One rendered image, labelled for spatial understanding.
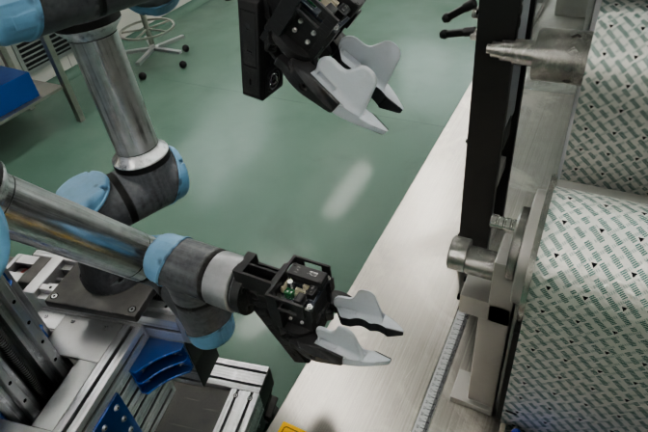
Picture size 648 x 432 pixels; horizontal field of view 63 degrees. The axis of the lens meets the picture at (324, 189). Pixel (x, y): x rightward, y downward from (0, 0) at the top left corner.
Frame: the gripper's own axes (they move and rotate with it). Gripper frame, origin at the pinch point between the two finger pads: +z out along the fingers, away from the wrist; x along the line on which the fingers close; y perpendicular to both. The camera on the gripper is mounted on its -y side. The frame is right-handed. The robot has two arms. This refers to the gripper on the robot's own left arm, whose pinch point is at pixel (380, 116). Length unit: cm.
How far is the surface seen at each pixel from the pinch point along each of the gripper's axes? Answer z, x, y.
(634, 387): 33.1, -8.4, 3.6
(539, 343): 25.4, -8.4, -0.4
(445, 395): 36.3, -0.5, -29.0
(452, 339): 34.8, 9.2, -30.2
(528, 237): 16.4, -5.7, 5.8
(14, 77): -155, 119, -252
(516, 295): 20.0, -7.7, 1.5
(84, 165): -90, 105, -252
